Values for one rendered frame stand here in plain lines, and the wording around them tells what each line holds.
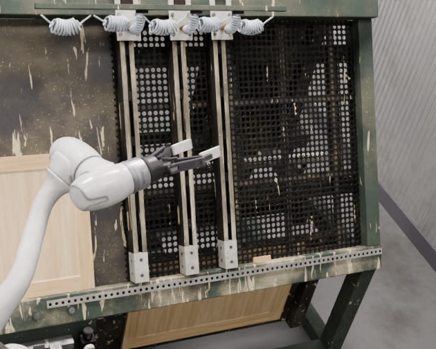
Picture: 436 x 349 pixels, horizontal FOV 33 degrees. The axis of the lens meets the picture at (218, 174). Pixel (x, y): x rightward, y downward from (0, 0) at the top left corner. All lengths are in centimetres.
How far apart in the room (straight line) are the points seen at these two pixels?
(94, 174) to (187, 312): 188
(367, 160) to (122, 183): 191
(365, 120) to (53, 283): 165
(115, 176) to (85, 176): 8
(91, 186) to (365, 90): 200
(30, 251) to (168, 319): 179
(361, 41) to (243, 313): 151
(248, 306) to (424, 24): 240
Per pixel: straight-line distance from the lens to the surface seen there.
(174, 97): 311
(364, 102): 360
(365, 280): 378
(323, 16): 345
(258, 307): 390
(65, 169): 199
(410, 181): 537
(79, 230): 303
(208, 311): 375
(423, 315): 486
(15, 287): 195
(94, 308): 308
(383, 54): 560
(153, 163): 197
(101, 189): 188
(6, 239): 298
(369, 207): 364
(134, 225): 304
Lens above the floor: 309
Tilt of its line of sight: 35 degrees down
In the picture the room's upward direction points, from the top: 14 degrees clockwise
